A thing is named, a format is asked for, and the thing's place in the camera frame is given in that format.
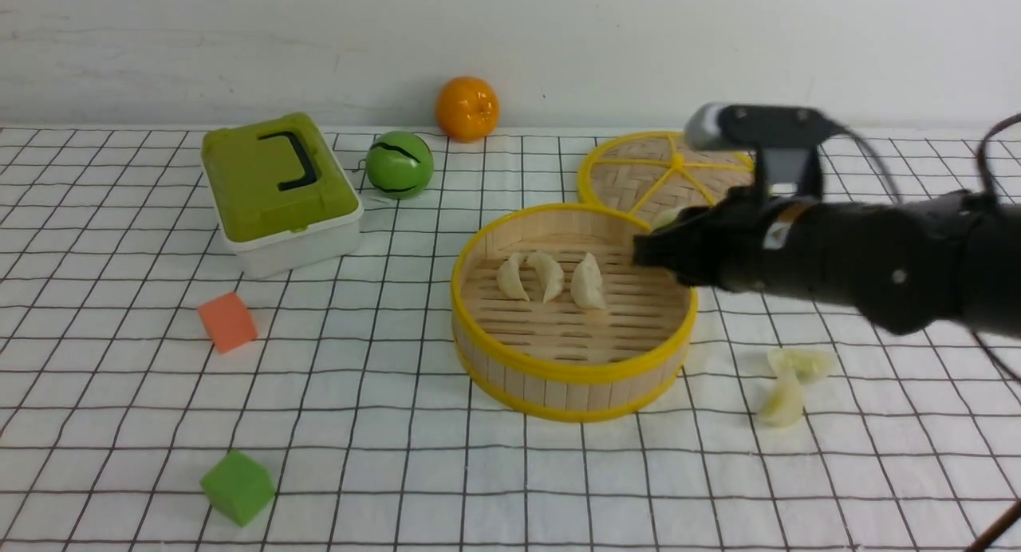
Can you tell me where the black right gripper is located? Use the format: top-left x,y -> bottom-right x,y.
632,192 -> 970,335

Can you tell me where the white dumpling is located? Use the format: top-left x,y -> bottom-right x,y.
526,251 -> 565,302
570,253 -> 607,310
496,251 -> 531,302

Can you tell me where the pale green dumpling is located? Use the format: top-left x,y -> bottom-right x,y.
767,348 -> 838,384
650,207 -> 683,231
756,369 -> 805,428

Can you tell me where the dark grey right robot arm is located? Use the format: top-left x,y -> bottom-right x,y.
633,190 -> 1020,337

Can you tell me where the woven bamboo steamer lid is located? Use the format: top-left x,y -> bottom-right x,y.
578,131 -> 753,224

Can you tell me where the bamboo steamer tray yellow rim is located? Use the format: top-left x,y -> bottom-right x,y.
450,203 -> 699,422

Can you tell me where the orange toy fruit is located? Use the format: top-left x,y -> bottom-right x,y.
435,76 -> 501,144

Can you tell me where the green toy watermelon ball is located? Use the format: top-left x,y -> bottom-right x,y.
364,131 -> 434,199

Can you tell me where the green lid white box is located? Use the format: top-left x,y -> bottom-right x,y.
200,112 -> 364,278

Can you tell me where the orange foam cube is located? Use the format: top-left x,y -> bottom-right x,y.
197,293 -> 258,355

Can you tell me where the green foam cube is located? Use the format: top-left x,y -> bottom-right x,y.
200,450 -> 276,526

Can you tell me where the white black grid tablecloth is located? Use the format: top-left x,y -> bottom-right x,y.
1,123 -> 1019,551

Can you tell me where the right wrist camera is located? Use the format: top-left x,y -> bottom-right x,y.
683,102 -> 838,206

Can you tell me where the dark right arm cable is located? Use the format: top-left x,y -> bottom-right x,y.
830,112 -> 1021,552

